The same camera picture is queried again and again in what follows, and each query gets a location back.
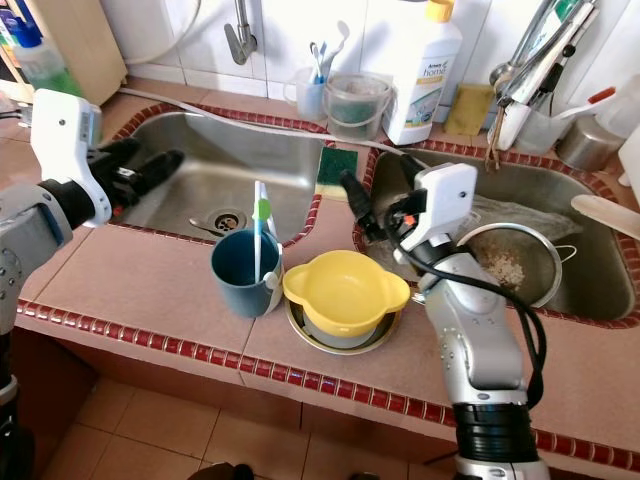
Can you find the blue cup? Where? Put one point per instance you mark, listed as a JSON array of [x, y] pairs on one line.
[[240, 285]]

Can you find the dark robot foot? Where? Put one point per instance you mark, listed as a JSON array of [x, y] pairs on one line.
[[220, 472]]

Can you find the clear plastic bucket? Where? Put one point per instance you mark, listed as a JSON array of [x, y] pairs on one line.
[[358, 110]]

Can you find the clear measuring cup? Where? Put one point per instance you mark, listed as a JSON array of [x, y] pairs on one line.
[[550, 130]]

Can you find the metal bowl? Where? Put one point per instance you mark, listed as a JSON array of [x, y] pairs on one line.
[[350, 346]]

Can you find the beige water purifier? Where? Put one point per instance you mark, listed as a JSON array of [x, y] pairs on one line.
[[85, 40]]

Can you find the white detergent bottle yellow cap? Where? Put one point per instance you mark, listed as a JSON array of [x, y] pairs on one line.
[[422, 80]]

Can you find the metal cup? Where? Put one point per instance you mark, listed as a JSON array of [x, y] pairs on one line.
[[590, 148]]

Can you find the beige rice paddle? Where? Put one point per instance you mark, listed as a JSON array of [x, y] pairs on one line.
[[605, 212]]

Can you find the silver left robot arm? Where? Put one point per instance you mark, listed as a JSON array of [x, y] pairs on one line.
[[30, 260]]

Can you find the yellow sponge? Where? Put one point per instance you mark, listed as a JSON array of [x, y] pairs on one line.
[[470, 110]]

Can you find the green dish soap bottle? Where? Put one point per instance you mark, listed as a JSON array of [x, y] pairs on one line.
[[50, 65]]

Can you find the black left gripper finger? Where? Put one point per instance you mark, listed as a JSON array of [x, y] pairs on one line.
[[165, 172], [122, 150]]

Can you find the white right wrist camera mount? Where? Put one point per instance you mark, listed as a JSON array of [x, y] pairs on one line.
[[445, 195]]

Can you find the clear plastic cup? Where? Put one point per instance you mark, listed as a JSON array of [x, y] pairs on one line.
[[303, 102]]

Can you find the blue toothbrush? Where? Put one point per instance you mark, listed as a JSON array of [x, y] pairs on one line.
[[318, 65]]

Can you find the yellow plastic bowl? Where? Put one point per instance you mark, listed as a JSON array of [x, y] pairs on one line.
[[345, 290]]

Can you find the metal strainer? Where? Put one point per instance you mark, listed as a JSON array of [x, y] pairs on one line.
[[510, 265]]

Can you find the metal spoon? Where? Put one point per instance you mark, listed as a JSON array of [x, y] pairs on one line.
[[210, 230]]

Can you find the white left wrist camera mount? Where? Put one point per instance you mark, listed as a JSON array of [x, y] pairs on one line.
[[65, 140]]

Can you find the chrome wall tap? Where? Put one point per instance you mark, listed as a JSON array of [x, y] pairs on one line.
[[240, 45]]

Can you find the chrome swivel tap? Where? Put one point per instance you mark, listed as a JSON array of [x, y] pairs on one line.
[[545, 70]]

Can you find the white bottle green cap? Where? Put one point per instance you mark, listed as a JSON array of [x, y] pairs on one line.
[[578, 8]]

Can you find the green scouring sponge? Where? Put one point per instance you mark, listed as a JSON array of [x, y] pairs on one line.
[[336, 172]]

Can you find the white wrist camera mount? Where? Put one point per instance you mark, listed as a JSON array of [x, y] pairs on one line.
[[65, 140], [445, 195]]

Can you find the green white toothbrush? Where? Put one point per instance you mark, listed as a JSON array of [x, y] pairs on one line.
[[262, 210]]

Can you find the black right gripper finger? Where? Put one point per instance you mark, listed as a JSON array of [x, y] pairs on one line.
[[413, 174], [361, 205]]

